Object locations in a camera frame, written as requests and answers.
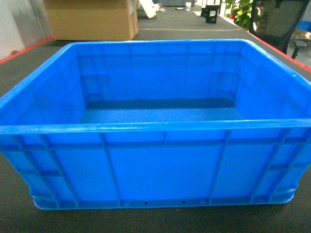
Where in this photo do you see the white angled object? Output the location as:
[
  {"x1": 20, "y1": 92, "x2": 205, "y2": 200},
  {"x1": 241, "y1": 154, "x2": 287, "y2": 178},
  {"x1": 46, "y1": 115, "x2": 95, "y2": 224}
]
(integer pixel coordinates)
[{"x1": 139, "y1": 0, "x2": 159, "y2": 19}]

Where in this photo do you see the black office chair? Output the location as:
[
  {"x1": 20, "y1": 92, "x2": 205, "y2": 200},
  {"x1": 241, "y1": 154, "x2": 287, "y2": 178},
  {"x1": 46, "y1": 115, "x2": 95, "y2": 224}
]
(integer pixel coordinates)
[{"x1": 249, "y1": 0, "x2": 309, "y2": 54}]

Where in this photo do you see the black box with label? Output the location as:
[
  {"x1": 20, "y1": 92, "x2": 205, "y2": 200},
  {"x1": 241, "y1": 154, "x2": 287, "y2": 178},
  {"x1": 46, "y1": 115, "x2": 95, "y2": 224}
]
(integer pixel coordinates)
[{"x1": 205, "y1": 5, "x2": 219, "y2": 24}]

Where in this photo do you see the green potted plant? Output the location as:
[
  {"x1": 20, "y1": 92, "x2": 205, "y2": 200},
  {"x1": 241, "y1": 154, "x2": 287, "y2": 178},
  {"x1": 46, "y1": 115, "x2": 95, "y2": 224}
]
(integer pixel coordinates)
[{"x1": 225, "y1": 0, "x2": 253, "y2": 31}]

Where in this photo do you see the large blue plastic crate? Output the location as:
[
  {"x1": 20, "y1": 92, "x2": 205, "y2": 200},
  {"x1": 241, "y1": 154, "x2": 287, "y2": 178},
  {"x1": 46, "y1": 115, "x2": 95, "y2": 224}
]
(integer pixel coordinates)
[{"x1": 0, "y1": 39, "x2": 311, "y2": 210}]

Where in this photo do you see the large cardboard box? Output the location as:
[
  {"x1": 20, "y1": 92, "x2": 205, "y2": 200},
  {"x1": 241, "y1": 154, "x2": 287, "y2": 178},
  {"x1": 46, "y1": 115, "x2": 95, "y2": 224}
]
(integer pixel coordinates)
[{"x1": 43, "y1": 0, "x2": 138, "y2": 41}]

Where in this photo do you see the white paper cup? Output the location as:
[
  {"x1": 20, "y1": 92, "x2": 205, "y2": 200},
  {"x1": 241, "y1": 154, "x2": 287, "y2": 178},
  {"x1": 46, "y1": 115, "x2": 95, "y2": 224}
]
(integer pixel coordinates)
[{"x1": 185, "y1": 2, "x2": 192, "y2": 11}]

